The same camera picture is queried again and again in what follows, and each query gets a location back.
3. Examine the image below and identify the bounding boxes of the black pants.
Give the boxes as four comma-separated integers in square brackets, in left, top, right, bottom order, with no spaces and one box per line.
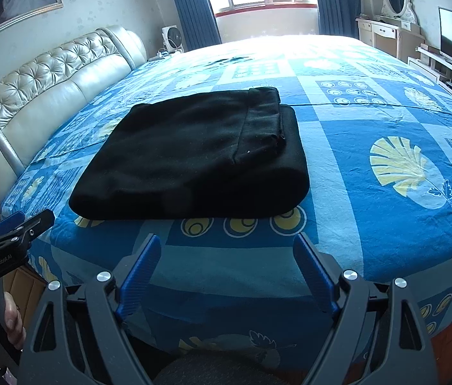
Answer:
[69,87,309,221]

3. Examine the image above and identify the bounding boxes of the person left hand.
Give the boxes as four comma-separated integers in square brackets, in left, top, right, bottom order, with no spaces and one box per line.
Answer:
[4,291,26,350]

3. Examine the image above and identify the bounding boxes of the cream tufted leather headboard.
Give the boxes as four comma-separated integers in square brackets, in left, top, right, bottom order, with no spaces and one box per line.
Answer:
[0,25,148,205]

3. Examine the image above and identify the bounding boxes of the blue patterned bed sheet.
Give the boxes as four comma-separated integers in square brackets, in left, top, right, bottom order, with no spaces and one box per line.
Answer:
[0,36,452,371]

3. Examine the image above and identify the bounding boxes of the white small fan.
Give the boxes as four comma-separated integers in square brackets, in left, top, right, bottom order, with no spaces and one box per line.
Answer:
[162,25,184,53]

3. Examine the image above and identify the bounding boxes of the white vanity dresser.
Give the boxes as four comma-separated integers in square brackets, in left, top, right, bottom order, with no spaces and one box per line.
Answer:
[356,17,425,63]

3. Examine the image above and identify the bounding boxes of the dark blue left curtain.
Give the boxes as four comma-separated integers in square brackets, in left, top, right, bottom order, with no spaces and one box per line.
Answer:
[174,0,222,50]

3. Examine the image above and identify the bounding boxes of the dark blue curtain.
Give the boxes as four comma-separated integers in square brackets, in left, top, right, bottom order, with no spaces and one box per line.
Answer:
[174,0,222,50]
[317,0,361,38]

